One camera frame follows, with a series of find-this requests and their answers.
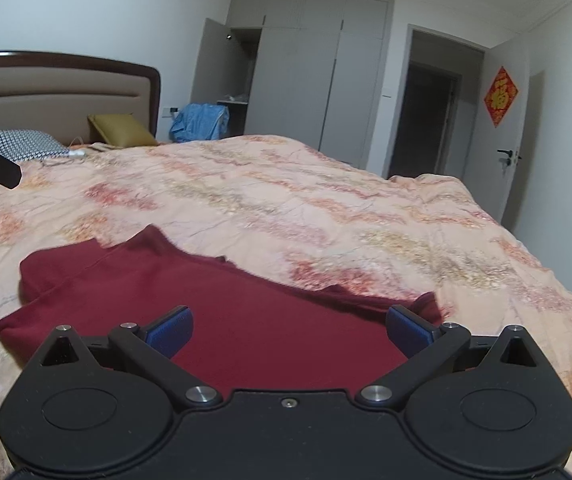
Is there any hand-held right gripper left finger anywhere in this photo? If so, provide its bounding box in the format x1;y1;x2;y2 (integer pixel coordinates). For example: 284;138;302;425
40;305;223;407

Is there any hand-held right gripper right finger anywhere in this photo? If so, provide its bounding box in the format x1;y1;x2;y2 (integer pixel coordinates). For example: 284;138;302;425
355;305;535;409

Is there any dark red sweater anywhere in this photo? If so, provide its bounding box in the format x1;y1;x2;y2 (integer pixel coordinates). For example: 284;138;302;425
0;225;444;396

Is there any houndstooth pillow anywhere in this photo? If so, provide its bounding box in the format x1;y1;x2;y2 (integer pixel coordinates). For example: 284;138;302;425
0;130;70;162

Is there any brown padded headboard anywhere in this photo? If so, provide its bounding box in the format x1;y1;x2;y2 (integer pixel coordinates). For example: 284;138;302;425
0;51;162;148

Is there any mustard yellow pillow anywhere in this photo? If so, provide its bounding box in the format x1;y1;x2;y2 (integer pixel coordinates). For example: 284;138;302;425
87;113;159;148

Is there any floral peach blanket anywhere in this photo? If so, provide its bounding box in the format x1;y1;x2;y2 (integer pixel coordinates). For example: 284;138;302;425
0;135;572;480

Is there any white room door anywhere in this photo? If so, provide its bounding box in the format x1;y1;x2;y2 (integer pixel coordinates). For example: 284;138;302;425
478;46;533;231

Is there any blue cloth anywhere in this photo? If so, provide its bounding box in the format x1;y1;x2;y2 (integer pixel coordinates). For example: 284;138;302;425
168;103;230;143

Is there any red door decoration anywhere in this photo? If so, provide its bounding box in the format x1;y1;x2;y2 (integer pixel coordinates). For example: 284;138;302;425
483;66;520;128

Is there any grey wardrobe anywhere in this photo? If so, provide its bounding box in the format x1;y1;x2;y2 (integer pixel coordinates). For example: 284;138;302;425
191;0;396;171

